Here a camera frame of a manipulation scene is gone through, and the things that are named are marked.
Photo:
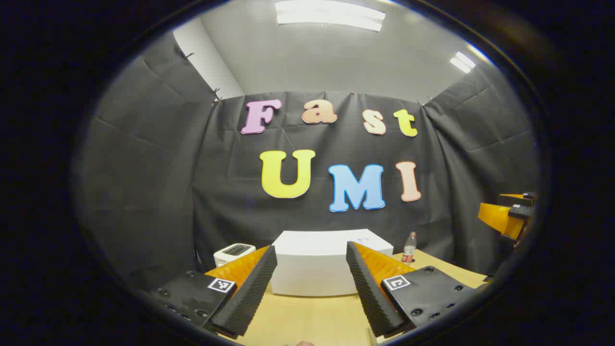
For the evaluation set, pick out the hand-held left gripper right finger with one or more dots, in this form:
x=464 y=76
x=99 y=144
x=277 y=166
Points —
x=370 y=293

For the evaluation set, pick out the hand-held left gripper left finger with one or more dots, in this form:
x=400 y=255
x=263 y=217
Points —
x=250 y=293

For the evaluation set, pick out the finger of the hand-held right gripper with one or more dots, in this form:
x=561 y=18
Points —
x=521 y=199
x=499 y=216

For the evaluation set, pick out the white microwave oven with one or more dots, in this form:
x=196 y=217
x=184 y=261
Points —
x=312 y=259

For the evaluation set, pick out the white toaster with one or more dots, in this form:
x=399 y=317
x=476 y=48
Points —
x=230 y=252

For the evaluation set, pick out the clear bottle with red label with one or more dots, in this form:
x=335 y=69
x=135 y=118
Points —
x=409 y=252

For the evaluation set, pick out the black backdrop cloth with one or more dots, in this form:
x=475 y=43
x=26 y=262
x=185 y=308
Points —
x=192 y=168

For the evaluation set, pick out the small ceiling light panel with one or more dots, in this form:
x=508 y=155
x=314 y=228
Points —
x=462 y=61

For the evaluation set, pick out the large ceiling light panel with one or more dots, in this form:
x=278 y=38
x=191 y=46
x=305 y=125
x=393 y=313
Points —
x=331 y=14

